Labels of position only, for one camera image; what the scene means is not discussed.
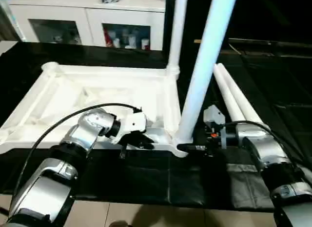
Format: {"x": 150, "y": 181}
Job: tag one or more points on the white plastic table leg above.
{"x": 226, "y": 95}
{"x": 243, "y": 100}
{"x": 202, "y": 66}
{"x": 176, "y": 29}

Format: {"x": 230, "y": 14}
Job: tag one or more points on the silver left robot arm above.
{"x": 85, "y": 131}

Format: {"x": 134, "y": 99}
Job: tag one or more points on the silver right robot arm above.
{"x": 265, "y": 146}

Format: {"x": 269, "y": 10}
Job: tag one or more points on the black mat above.
{"x": 146, "y": 178}

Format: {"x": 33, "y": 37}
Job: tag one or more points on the dark rounded foot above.
{"x": 119, "y": 224}

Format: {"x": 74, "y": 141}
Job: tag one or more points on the black box gold label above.
{"x": 195, "y": 17}

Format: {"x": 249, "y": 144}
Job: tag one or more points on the white cabinet glass doors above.
{"x": 85, "y": 14}

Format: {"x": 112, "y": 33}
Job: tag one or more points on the black stand leg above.
{"x": 3, "y": 209}

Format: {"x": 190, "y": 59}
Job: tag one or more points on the white teal wrapped roll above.
{"x": 14, "y": 19}

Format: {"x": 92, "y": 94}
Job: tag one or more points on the grey curtain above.
{"x": 6, "y": 24}

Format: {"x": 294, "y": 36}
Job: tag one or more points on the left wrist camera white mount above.
{"x": 131, "y": 124}

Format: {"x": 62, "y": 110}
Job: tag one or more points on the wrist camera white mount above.
{"x": 131, "y": 124}
{"x": 213, "y": 114}

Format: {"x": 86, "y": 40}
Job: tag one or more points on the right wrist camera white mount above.
{"x": 213, "y": 114}

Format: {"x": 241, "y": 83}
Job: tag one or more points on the silver metal rail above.
{"x": 268, "y": 41}

